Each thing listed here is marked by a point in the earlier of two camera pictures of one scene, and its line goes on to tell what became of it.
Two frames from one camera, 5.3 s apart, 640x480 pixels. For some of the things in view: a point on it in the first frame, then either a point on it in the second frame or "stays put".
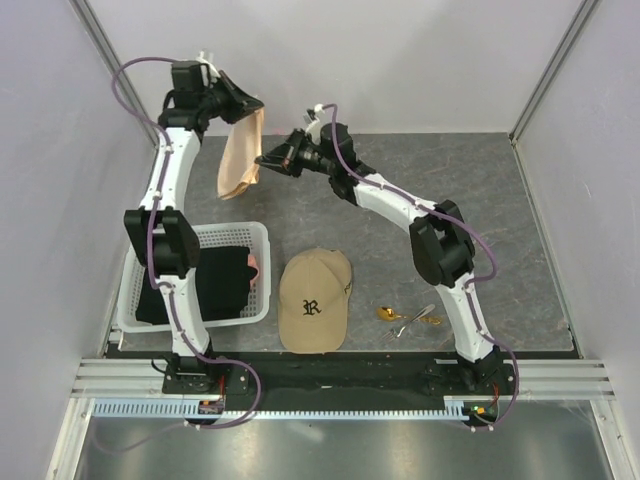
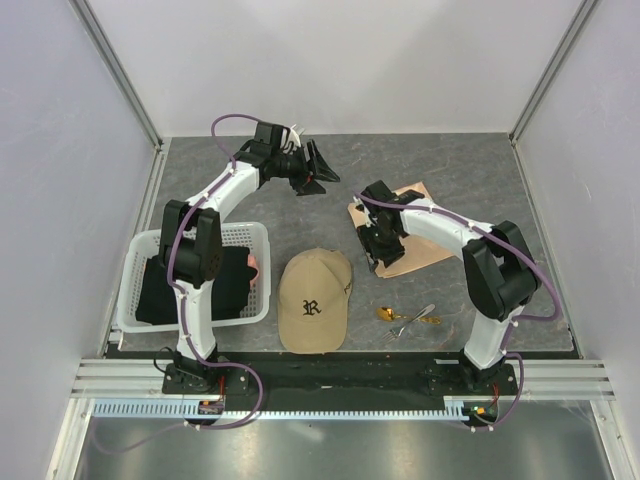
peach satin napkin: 238,166 → 416,255
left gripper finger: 241,110 → 311,187
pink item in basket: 252,262 stays put
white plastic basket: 255,235 stays put
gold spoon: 388,314 stays put
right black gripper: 282,155 → 372,251
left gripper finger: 247,101 → 320,167
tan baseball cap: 314,290 stays put
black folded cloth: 224,279 stays put
